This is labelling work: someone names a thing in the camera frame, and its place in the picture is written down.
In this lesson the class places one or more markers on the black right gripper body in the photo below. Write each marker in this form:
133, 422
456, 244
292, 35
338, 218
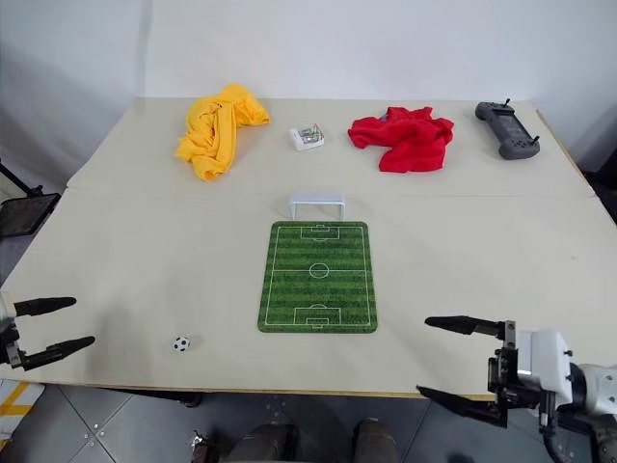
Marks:
508, 373

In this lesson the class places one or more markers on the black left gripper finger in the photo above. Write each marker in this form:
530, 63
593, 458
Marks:
45, 306
60, 351

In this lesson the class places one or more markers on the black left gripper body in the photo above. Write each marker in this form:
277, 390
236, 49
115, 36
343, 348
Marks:
10, 352

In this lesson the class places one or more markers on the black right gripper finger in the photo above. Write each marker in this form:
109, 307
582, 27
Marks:
463, 324
458, 402

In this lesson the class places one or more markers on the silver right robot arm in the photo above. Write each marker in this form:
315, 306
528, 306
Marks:
598, 393

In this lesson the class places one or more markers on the tiny soccer ball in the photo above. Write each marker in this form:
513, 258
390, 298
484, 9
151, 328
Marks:
181, 344

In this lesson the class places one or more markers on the green soccer field mat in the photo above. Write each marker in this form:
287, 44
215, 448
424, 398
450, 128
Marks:
318, 277

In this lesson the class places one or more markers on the dark rounded shape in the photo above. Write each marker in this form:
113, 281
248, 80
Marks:
377, 441

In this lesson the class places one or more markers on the black mesh stand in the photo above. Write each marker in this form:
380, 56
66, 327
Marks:
24, 212

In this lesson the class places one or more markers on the black table leg foot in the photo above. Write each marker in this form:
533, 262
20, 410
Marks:
185, 399

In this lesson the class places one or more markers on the small white goal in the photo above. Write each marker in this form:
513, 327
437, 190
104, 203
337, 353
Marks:
317, 200

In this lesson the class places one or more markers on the red crumpled cloth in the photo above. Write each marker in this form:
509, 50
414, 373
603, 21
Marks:
407, 140

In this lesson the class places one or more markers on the dark object beside table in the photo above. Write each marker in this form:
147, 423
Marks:
602, 185

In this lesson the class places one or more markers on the grey handheld remote controller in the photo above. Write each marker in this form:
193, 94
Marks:
508, 128

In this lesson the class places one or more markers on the small white electronics box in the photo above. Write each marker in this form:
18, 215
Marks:
307, 137

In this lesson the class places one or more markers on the yellow crumpled cloth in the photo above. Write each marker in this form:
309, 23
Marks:
219, 132

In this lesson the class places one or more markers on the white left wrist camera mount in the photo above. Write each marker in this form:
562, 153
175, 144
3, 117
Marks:
5, 311

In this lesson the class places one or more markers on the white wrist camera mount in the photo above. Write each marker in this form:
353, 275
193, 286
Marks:
549, 359
5, 311

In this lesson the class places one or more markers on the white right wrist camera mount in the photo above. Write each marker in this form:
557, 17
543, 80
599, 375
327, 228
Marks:
549, 359

